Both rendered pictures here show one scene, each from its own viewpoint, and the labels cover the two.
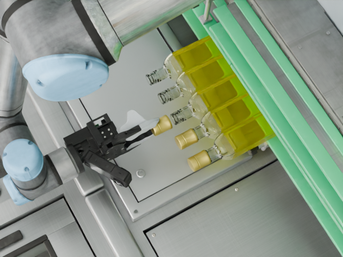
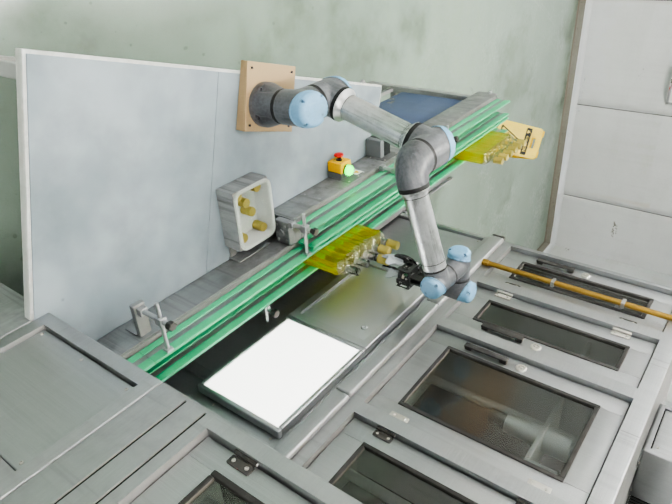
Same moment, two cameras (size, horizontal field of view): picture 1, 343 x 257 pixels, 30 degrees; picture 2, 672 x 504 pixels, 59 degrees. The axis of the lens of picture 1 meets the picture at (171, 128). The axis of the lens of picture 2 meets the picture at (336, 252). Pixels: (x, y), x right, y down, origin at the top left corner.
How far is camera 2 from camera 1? 2.15 m
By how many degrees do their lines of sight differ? 67
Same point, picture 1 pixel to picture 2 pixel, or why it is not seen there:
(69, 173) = not seen: hidden behind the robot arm
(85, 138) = (416, 275)
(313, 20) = (299, 199)
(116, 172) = not seen: hidden behind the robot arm
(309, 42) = (314, 197)
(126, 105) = (368, 307)
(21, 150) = (456, 250)
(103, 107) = (377, 315)
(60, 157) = not seen: hidden behind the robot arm
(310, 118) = (355, 193)
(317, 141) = (366, 189)
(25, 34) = (438, 139)
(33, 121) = (409, 346)
